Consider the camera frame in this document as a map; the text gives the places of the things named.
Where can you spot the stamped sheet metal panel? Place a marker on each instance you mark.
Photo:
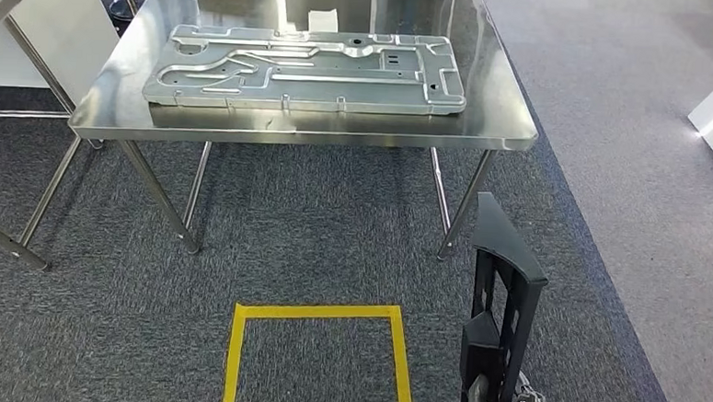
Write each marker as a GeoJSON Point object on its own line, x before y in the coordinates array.
{"type": "Point", "coordinates": [307, 87]}

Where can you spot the stainless steel workbench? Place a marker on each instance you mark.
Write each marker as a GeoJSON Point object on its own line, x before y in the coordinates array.
{"type": "Point", "coordinates": [336, 125]}

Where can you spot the black plastic trim panel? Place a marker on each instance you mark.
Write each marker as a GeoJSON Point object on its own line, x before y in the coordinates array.
{"type": "Point", "coordinates": [509, 262]}

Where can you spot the black waste bin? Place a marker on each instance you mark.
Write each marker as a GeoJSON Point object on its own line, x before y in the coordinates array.
{"type": "Point", "coordinates": [122, 13]}

